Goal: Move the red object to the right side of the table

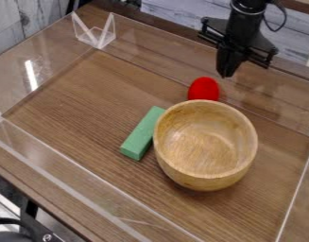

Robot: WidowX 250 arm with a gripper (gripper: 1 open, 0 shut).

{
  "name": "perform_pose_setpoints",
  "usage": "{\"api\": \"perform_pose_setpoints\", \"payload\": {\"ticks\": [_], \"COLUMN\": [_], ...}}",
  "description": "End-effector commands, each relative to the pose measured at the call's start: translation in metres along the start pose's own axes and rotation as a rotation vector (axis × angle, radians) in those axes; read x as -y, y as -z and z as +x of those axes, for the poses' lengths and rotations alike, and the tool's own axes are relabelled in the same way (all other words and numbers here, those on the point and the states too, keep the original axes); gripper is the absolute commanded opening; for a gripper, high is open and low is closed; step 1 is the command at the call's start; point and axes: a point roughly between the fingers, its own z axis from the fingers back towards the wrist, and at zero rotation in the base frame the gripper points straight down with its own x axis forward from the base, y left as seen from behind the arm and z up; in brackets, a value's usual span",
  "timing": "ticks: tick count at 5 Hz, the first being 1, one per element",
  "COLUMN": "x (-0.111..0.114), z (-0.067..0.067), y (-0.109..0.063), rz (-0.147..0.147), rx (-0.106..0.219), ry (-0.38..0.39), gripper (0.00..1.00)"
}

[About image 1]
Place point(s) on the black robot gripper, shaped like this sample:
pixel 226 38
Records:
pixel 236 46

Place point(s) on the red plush strawberry toy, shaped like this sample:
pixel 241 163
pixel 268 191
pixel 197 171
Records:
pixel 204 88

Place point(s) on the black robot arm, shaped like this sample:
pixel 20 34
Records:
pixel 246 15

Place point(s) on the light wooden bowl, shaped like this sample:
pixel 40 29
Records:
pixel 205 144

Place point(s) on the green rectangular block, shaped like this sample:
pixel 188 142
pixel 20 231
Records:
pixel 138 140

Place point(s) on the clear acrylic corner bracket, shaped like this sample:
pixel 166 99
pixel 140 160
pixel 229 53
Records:
pixel 97 37

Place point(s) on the black table leg frame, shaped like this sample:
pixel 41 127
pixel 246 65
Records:
pixel 38 232

